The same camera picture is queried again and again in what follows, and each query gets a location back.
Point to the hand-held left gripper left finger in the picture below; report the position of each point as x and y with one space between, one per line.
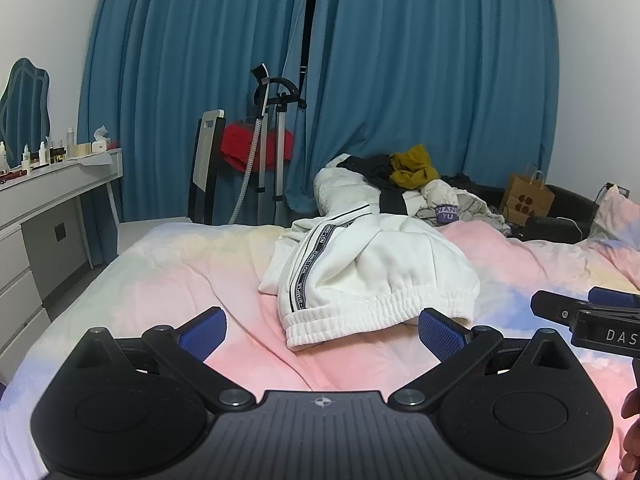
204 334

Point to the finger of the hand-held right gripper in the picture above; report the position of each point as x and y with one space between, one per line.
612 296
552 307

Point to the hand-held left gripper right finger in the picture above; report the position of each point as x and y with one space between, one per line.
440 335

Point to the white striped sweatpants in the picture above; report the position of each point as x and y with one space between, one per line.
380 270

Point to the person's right hand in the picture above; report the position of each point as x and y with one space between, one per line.
633 430

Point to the pastel bed blanket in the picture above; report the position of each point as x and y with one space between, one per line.
175 285

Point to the pastel pillow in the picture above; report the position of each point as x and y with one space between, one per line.
620 230

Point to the brown paper bag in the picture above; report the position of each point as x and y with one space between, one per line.
527 200

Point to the grey garment with purple label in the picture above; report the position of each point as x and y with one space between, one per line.
465 207

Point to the mustard yellow garment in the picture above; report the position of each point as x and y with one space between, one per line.
412 167

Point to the black and white chair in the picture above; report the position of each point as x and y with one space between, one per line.
204 160

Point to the white puffer jacket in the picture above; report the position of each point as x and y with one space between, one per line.
345 185

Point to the black garment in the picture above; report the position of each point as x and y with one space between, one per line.
365 165

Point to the red garment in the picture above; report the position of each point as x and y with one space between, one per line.
240 145

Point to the white tissue box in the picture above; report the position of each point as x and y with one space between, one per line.
102 142

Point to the garment steamer stand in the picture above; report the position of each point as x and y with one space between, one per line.
265 125

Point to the white dressing table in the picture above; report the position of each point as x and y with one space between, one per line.
45 185

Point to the cream box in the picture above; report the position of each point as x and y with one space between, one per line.
80 150

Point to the dark cosmetics box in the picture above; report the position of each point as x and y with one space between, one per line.
58 156

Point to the tall white bottle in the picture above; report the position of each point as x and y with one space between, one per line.
70 141

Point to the small white bottle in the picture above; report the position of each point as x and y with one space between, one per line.
26 159
43 154

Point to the blue curtain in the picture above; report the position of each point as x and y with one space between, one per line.
190 60

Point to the wavy blue mirror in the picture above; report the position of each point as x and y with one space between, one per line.
22 110

